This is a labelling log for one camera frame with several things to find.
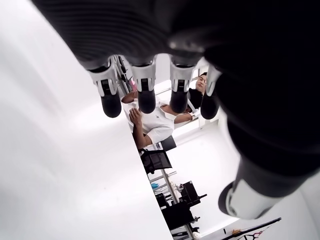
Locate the black machine on frame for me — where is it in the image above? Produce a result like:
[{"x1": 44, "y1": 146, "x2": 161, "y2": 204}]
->
[{"x1": 154, "y1": 179, "x2": 209, "y2": 231}]

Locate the seated person in white shirt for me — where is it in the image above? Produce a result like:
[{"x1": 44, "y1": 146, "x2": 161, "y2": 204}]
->
[{"x1": 121, "y1": 89, "x2": 176, "y2": 149}]

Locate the person in black clothes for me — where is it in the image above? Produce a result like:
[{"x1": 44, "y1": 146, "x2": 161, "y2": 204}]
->
[{"x1": 186, "y1": 71, "x2": 210, "y2": 114}]

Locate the left robot hand black silver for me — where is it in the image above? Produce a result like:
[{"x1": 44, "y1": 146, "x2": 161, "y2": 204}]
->
[{"x1": 30, "y1": 0, "x2": 320, "y2": 221}]

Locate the black mesh office chair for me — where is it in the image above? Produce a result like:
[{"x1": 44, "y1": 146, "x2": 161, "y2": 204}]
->
[{"x1": 138, "y1": 148, "x2": 174, "y2": 175}]

